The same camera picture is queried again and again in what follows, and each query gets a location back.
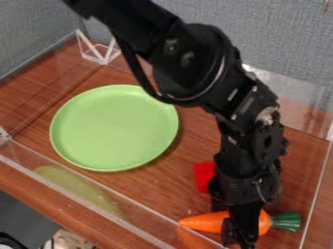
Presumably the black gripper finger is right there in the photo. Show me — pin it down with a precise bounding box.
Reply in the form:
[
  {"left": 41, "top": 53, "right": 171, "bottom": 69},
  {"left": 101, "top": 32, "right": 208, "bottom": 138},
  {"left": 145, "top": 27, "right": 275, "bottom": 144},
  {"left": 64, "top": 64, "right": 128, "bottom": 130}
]
[{"left": 220, "top": 201, "right": 263, "bottom": 249}]

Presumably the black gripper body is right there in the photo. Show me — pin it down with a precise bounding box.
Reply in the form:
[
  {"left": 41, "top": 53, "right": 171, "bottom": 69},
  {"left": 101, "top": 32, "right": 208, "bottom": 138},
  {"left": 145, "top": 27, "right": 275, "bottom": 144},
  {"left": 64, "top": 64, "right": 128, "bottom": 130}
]
[{"left": 207, "top": 159, "right": 283, "bottom": 212}]

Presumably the orange toy carrot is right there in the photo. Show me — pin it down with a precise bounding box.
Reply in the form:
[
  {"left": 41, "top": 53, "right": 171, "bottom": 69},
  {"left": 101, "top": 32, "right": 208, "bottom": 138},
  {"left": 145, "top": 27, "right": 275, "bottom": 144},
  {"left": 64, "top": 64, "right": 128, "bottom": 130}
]
[{"left": 178, "top": 210, "right": 302, "bottom": 235}]

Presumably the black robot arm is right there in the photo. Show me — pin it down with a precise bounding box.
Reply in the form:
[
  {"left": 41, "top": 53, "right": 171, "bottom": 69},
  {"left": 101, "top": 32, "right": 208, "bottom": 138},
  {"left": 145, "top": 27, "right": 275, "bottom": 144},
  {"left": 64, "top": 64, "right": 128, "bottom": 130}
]
[{"left": 63, "top": 0, "right": 289, "bottom": 249}]

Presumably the green plastic plate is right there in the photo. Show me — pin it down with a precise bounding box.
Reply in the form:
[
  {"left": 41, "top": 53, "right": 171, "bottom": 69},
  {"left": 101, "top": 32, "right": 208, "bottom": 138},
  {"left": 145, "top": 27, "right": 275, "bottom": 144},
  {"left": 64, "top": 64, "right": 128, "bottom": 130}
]
[{"left": 49, "top": 85, "right": 179, "bottom": 172}]

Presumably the red toy pepper block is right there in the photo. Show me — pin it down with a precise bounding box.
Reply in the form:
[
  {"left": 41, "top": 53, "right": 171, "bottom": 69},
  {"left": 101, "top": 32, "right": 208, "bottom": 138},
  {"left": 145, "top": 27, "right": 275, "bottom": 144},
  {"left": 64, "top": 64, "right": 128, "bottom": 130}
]
[{"left": 194, "top": 161, "right": 214, "bottom": 193}]

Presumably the clear acrylic enclosure wall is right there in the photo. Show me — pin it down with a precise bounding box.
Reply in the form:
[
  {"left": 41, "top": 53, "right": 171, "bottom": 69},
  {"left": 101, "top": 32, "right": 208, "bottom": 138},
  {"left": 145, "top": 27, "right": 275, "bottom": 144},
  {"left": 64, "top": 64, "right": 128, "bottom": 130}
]
[{"left": 0, "top": 35, "right": 333, "bottom": 249}]

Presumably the clear acrylic corner bracket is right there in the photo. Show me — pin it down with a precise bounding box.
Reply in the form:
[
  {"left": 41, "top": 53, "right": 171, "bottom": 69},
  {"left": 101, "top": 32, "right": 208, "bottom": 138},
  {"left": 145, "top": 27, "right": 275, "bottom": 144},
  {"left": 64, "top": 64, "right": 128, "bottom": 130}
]
[{"left": 75, "top": 29, "right": 120, "bottom": 65}]

